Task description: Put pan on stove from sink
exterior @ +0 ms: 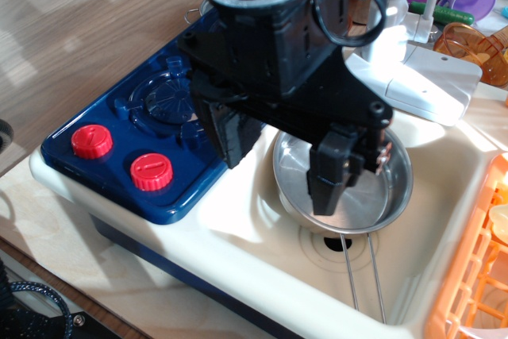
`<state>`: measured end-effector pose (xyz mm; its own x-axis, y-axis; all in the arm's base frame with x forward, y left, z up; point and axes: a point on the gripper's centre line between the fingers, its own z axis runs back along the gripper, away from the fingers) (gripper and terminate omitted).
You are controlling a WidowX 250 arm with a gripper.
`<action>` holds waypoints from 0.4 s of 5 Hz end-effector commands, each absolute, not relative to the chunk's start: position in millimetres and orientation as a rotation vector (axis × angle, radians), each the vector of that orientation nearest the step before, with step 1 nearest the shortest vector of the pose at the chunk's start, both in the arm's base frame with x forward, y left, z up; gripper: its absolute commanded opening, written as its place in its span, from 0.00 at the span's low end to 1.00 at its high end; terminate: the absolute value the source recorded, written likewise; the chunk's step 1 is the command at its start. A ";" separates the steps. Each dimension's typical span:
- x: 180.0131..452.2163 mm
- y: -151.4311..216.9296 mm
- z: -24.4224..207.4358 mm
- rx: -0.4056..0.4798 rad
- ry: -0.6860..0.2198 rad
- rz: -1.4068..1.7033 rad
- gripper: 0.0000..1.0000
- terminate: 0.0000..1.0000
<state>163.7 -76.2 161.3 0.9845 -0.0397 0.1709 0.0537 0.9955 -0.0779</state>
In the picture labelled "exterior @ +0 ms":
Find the orange transparent toy cup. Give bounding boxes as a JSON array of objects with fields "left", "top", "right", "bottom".
[{"left": 433, "top": 22, "right": 507, "bottom": 87}]

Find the pale yellow toy item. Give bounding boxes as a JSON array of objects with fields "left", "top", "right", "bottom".
[{"left": 489, "top": 205, "right": 508, "bottom": 245}]

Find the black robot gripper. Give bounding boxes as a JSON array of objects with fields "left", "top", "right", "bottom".
[{"left": 178, "top": 0, "right": 392, "bottom": 216}]

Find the orange dish rack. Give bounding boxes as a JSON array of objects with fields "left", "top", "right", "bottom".
[{"left": 424, "top": 153, "right": 507, "bottom": 338}]

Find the red left stove knob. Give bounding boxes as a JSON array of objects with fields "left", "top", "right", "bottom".
[{"left": 71, "top": 124, "right": 114, "bottom": 160}]

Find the red right stove knob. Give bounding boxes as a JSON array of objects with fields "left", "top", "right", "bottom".
[{"left": 130, "top": 152, "right": 174, "bottom": 191}]

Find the cream toy sink unit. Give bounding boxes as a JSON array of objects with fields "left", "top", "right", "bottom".
[{"left": 29, "top": 84, "right": 507, "bottom": 338}]

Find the green toy cucumber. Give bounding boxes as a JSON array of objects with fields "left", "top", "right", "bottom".
[{"left": 409, "top": 2, "right": 475, "bottom": 25}]

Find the blue toy stove top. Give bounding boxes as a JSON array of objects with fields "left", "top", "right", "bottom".
[{"left": 40, "top": 9, "right": 231, "bottom": 225}]

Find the small steel pan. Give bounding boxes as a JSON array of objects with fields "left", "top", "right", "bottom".
[{"left": 273, "top": 130, "right": 414, "bottom": 323}]

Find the red stove knob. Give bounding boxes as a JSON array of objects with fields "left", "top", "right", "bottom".
[
  {"left": 130, "top": 152, "right": 174, "bottom": 191},
  {"left": 71, "top": 124, "right": 114, "bottom": 160}
]

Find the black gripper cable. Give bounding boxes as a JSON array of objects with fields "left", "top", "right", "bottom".
[{"left": 313, "top": 0, "right": 388, "bottom": 47}]

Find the blue braided cable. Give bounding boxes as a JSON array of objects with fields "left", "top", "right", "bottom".
[{"left": 0, "top": 281, "right": 75, "bottom": 339}]

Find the white toy faucet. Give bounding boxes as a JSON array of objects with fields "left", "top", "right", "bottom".
[{"left": 345, "top": 0, "right": 482, "bottom": 126}]

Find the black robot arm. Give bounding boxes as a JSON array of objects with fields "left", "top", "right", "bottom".
[{"left": 178, "top": 0, "right": 393, "bottom": 215}]

